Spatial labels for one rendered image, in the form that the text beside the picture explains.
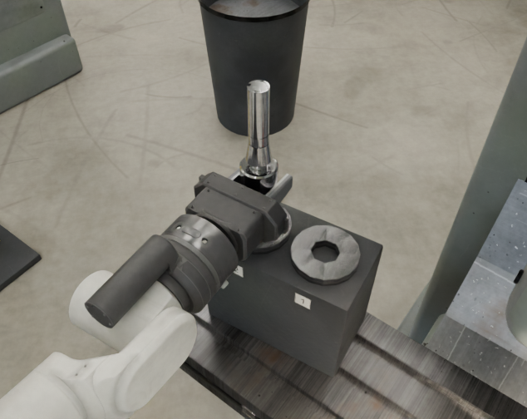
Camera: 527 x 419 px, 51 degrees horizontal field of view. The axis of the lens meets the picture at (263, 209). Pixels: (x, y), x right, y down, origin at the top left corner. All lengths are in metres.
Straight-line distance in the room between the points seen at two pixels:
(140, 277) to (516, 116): 0.59
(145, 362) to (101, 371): 0.04
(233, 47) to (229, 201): 1.71
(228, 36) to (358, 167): 0.80
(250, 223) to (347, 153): 1.95
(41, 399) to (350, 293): 0.37
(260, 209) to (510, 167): 0.46
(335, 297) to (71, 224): 1.77
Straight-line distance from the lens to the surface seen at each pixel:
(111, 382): 0.51
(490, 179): 0.97
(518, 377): 0.99
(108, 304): 0.52
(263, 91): 0.58
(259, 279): 0.73
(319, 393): 0.84
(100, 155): 2.62
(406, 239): 2.24
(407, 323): 1.78
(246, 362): 0.87
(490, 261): 0.98
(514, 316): 0.44
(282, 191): 0.67
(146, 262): 0.54
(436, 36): 3.48
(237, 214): 0.62
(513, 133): 0.90
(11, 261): 2.27
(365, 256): 0.73
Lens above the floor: 1.69
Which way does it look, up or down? 48 degrees down
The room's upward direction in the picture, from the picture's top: straight up
